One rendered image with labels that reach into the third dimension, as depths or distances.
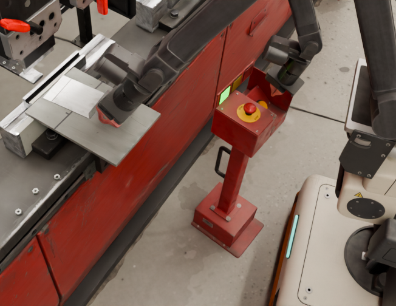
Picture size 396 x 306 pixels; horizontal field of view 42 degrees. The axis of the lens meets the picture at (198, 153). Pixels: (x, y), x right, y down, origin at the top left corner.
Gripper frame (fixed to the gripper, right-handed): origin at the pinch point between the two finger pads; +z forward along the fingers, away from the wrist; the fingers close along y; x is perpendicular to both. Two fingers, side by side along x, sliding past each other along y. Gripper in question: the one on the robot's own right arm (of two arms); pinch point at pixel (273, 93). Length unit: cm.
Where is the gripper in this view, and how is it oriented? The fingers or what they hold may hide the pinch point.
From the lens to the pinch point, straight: 160.5
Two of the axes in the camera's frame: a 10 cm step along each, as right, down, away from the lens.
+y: -7.5, -6.5, 0.8
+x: -6.0, 6.4, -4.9
